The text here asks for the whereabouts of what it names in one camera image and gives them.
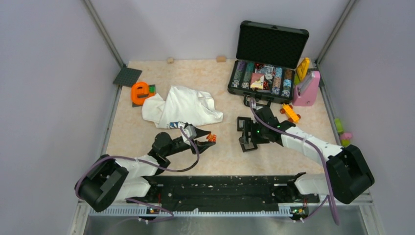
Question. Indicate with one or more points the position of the black open poker chip case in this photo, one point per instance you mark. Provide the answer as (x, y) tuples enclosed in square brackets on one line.
[(266, 58)]

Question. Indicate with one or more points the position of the dark grey lego baseplate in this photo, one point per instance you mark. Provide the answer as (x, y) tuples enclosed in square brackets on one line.
[(127, 77)]

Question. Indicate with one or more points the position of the green pink toy bricks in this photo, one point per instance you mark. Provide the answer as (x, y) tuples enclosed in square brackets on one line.
[(345, 137)]

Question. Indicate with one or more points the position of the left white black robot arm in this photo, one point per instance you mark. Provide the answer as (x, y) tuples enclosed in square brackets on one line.
[(114, 178)]

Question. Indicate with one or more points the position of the black display frame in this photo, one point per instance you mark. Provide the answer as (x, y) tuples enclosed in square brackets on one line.
[(247, 144)]

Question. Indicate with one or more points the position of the black mounting base plate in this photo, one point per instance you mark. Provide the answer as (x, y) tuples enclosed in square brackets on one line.
[(224, 193)]

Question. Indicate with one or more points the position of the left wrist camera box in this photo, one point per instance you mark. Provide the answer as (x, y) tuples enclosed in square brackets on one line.
[(188, 131)]

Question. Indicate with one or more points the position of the white t-shirt garment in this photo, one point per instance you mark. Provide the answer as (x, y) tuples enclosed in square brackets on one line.
[(181, 105)]

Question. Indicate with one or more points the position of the small dark mat under dispenser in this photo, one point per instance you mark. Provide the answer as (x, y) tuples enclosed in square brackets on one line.
[(150, 94)]

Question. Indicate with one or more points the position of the pink box with grey lid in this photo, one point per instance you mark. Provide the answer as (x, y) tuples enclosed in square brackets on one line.
[(305, 92)]

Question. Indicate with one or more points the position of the small wooden block right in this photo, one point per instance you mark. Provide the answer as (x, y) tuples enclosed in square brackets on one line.
[(221, 59)]

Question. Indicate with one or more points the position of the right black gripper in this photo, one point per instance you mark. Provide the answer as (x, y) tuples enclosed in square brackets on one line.
[(253, 125)]

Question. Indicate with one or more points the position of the small wooden block left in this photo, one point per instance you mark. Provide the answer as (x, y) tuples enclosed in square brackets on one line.
[(170, 60)]

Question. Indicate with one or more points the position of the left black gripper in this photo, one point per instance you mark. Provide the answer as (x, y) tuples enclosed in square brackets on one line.
[(202, 146)]

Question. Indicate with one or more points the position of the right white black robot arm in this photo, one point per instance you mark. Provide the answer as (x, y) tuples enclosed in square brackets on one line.
[(346, 174)]

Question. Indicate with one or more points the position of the yellow toy block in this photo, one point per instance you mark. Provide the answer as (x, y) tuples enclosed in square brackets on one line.
[(302, 68)]

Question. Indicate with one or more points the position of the black box with blue brooch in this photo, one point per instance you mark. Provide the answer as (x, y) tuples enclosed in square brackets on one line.
[(241, 122)]

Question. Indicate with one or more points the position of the small wooden block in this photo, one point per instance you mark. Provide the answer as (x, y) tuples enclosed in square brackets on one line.
[(170, 60), (221, 59)]

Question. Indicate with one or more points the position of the yellow orange toy piece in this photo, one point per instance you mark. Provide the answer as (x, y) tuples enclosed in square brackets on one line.
[(292, 116)]

